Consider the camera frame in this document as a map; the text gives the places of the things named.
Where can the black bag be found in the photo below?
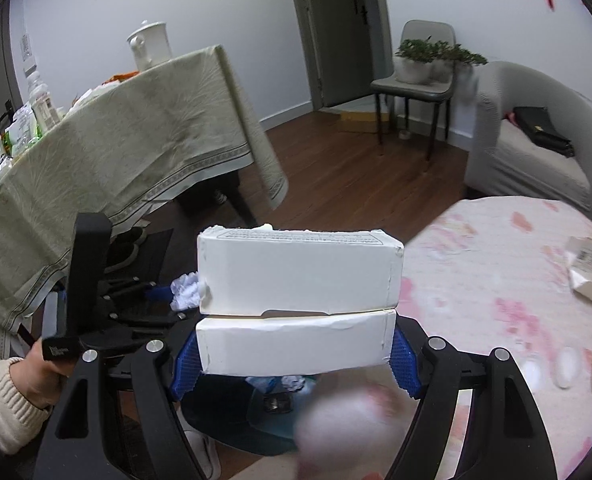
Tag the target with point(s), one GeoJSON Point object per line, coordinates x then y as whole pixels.
{"type": "Point", "coordinates": [540, 125]}

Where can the dark blue trash bin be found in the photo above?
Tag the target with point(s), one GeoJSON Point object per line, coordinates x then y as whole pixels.
{"type": "Point", "coordinates": [226, 425]}

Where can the potted plant in white pot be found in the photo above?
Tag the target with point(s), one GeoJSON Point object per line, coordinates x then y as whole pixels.
{"type": "Point", "coordinates": [415, 72]}
{"type": "Point", "coordinates": [468, 55]}
{"type": "Point", "coordinates": [443, 67]}

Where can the grey-green table cloth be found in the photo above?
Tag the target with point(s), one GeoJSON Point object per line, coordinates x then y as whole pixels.
{"type": "Point", "coordinates": [126, 145]}

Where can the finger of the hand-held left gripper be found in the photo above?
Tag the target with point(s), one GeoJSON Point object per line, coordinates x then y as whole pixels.
{"type": "Point", "coordinates": [158, 294]}
{"type": "Point", "coordinates": [151, 319]}

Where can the white box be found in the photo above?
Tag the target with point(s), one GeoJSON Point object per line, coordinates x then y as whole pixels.
{"type": "Point", "coordinates": [301, 280]}

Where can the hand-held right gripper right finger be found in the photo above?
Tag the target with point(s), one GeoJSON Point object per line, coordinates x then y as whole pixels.
{"type": "Point", "coordinates": [403, 360]}

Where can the person's left hand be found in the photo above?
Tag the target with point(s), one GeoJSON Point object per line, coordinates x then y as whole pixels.
{"type": "Point", "coordinates": [28, 375]}

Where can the grey armchair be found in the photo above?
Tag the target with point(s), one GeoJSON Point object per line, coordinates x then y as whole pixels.
{"type": "Point", "coordinates": [525, 160]}

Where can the green packet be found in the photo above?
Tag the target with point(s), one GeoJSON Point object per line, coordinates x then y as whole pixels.
{"type": "Point", "coordinates": [23, 132]}

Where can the pink cloth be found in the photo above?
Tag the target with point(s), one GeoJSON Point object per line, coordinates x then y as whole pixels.
{"type": "Point", "coordinates": [509, 117]}

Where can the dark door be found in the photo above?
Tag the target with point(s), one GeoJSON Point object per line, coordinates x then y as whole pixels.
{"type": "Point", "coordinates": [346, 35]}

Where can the white plastic bag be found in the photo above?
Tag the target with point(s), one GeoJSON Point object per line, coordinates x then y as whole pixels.
{"type": "Point", "coordinates": [92, 96]}

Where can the grey sneaker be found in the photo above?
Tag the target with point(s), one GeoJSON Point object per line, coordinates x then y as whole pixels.
{"type": "Point", "coordinates": [219, 196]}

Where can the pink printed tablecloth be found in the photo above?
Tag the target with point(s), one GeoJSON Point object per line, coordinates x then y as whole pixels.
{"type": "Point", "coordinates": [475, 310]}

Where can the clear plastic bottle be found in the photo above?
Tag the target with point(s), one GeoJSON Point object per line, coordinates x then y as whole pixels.
{"type": "Point", "coordinates": [41, 105]}

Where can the grey chair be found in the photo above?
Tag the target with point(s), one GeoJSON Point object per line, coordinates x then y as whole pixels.
{"type": "Point", "coordinates": [425, 30]}

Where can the small white paper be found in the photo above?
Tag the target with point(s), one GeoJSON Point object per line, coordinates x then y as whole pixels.
{"type": "Point", "coordinates": [186, 290]}

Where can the orange packet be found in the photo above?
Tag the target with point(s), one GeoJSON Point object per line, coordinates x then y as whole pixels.
{"type": "Point", "coordinates": [123, 77]}

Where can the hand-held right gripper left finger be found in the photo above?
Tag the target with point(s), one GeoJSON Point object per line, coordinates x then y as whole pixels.
{"type": "Point", "coordinates": [183, 365]}

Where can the black shoe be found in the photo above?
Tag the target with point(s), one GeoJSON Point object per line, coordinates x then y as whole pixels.
{"type": "Point", "coordinates": [121, 259]}

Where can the white kettle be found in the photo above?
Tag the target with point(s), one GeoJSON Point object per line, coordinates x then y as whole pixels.
{"type": "Point", "coordinates": [151, 45]}

